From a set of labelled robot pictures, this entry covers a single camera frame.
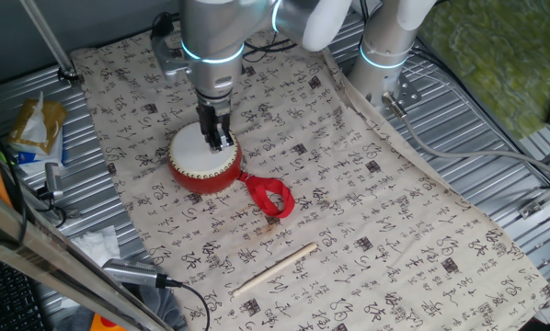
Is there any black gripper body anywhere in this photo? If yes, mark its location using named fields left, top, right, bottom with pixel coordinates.
left=195, top=97, right=234, bottom=128

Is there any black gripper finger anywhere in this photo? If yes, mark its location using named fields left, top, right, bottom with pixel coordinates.
left=214, top=115, right=236, bottom=153
left=200, top=118, right=219, bottom=151

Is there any wooden drumstick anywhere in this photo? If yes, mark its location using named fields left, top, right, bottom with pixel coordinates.
left=231, top=241, right=319, bottom=298

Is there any red drum with white skin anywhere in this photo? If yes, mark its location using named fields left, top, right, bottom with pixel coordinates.
left=166, top=120, right=245, bottom=196

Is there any beige calligraphy print cloth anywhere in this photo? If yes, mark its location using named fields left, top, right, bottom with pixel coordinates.
left=70, top=17, right=550, bottom=331

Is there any white crumpled tissue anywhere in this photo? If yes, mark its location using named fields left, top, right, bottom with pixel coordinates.
left=70, top=224, right=122, bottom=268

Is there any yellow tissue pack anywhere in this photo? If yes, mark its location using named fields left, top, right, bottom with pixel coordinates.
left=6, top=91, right=68, bottom=176

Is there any grey metal pole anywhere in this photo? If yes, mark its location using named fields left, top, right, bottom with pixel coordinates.
left=19, top=0, right=84, bottom=85

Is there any orange emergency stop box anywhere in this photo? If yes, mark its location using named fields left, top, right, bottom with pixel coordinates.
left=89, top=314, right=129, bottom=331

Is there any black keyboard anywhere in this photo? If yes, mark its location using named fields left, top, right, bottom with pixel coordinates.
left=0, top=251, right=51, bottom=331

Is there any green yellow mat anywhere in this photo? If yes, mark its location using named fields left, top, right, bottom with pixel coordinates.
left=415, top=0, right=550, bottom=142

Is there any red ribbon strap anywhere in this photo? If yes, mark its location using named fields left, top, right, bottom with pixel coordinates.
left=237, top=170, right=296, bottom=220

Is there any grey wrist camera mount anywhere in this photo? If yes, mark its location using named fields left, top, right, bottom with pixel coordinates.
left=149, top=12, right=198, bottom=84

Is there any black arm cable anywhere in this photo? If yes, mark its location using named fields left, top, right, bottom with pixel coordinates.
left=242, top=39, right=299, bottom=63

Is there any black camera cable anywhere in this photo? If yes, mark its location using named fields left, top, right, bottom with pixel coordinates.
left=155, top=274, right=211, bottom=331

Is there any long silver camera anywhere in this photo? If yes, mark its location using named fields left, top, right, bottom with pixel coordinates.
left=101, top=258, right=168, bottom=290

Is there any small silver camera on mount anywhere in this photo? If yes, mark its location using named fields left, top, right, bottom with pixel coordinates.
left=35, top=161, right=81, bottom=220

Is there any aluminium frame bar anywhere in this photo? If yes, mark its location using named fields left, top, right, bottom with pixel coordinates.
left=0, top=183, right=175, bottom=331

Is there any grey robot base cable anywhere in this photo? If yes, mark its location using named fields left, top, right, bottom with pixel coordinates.
left=383, top=91, right=550, bottom=183

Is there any aluminium profile bracket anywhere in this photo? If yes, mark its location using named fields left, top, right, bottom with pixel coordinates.
left=518, top=137, right=550, bottom=220

